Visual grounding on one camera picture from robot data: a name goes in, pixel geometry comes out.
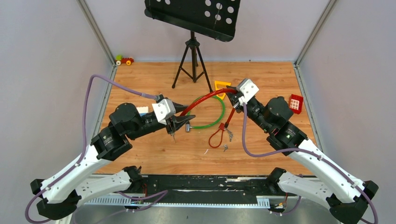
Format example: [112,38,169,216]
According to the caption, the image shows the keys of red lock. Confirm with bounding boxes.
[170,132,176,143]

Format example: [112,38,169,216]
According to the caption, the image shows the green cable lock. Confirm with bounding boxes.
[185,96,226,133]

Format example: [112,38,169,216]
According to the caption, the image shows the thick red cable lock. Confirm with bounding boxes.
[180,88,236,116]

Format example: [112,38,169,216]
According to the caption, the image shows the red padlock with thin cable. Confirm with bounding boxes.
[208,123,225,148]

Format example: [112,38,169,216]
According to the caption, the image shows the keys of green lock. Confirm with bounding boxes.
[225,128,233,142]

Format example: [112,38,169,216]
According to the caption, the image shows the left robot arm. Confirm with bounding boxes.
[30,98,193,220]

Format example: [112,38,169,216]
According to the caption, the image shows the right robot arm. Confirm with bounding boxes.
[227,88,379,224]

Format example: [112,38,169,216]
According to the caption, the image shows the yellow triangular plastic piece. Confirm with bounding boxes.
[214,80,231,100]

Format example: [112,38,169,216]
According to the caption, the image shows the white blue block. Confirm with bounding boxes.
[136,106,149,117]

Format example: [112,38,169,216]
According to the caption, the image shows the red window block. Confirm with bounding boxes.
[289,94,304,114]

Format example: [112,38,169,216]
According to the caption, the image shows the toy car red green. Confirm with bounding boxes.
[115,55,134,66]

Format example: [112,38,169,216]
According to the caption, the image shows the black music stand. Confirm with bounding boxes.
[144,0,241,91]

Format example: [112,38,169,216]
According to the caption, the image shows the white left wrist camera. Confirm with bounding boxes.
[152,94,176,125]

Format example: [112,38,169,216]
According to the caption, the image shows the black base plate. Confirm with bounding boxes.
[123,175,286,204]

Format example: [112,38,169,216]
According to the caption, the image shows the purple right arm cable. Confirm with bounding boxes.
[241,103,379,224]

